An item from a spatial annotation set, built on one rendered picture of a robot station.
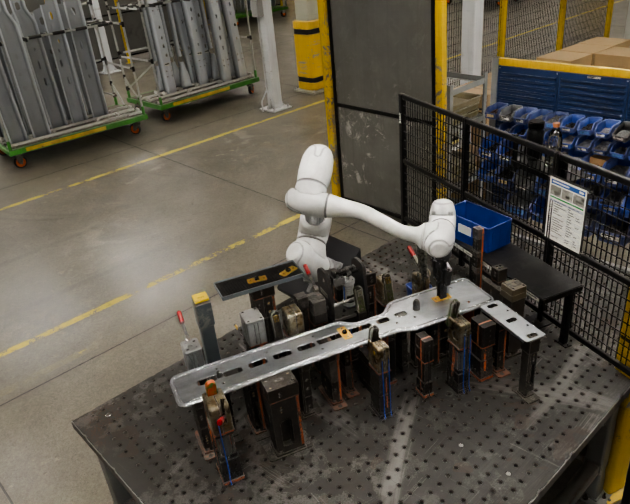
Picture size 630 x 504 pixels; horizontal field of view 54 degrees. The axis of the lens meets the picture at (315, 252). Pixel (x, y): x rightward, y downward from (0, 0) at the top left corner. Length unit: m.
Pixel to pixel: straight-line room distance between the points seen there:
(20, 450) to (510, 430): 2.69
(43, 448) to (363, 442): 2.07
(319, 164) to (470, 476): 1.33
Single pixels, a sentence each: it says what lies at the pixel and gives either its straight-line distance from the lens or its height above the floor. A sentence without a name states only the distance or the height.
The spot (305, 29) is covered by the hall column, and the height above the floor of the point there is 0.99.
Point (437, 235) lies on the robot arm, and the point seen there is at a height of 1.42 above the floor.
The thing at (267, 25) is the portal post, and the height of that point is 1.21.
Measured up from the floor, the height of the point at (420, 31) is 1.71.
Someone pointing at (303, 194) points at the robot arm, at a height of 1.50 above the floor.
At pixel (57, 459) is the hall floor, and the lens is 3.84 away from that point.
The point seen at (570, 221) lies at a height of 1.28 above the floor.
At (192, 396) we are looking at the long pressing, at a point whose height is 1.00.
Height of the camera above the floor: 2.49
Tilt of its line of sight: 28 degrees down
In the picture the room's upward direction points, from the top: 6 degrees counter-clockwise
